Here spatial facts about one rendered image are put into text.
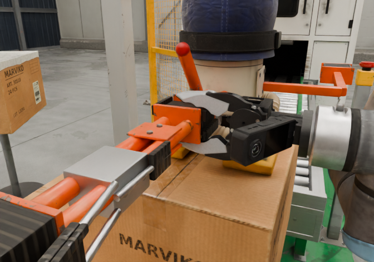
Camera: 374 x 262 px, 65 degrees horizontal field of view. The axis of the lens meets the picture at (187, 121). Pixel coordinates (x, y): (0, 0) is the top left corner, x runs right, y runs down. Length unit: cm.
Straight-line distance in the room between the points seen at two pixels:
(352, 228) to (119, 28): 186
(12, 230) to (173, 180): 38
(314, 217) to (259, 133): 94
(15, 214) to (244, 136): 25
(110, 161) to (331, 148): 28
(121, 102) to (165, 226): 172
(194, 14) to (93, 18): 1265
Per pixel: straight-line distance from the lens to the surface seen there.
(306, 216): 129
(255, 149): 38
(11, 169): 238
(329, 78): 97
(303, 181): 146
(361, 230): 50
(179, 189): 55
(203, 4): 63
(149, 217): 57
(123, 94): 218
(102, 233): 28
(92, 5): 1326
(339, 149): 43
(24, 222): 25
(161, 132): 40
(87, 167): 32
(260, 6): 64
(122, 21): 210
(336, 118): 44
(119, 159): 33
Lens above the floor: 124
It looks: 19 degrees down
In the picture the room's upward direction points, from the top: straight up
